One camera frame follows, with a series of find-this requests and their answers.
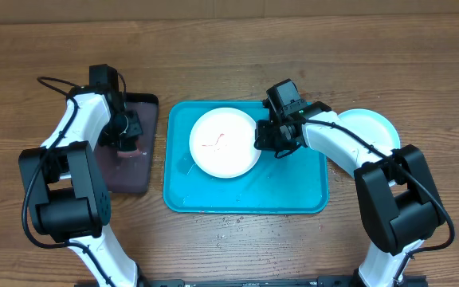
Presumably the teal plastic serving tray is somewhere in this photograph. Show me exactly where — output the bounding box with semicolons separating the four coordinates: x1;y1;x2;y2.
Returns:
163;100;329;214

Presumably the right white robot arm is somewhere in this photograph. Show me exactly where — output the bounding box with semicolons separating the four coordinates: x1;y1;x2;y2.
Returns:
254;100;451;286

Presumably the green and pink sponge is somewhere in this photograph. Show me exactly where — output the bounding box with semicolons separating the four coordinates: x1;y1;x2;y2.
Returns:
117;149;142;159

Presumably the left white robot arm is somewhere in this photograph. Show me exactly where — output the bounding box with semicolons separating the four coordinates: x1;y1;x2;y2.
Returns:
18;88;148;286

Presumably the light blue plate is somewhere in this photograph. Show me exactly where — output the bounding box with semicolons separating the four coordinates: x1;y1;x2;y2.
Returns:
338;108;401;149

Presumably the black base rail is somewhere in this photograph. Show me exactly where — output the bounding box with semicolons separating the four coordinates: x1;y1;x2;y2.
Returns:
149;273;428;287

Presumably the black tray with water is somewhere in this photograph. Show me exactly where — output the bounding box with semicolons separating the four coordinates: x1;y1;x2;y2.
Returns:
94;92;159;194

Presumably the white plate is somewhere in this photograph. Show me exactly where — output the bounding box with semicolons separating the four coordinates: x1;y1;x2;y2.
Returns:
189;108;261;179

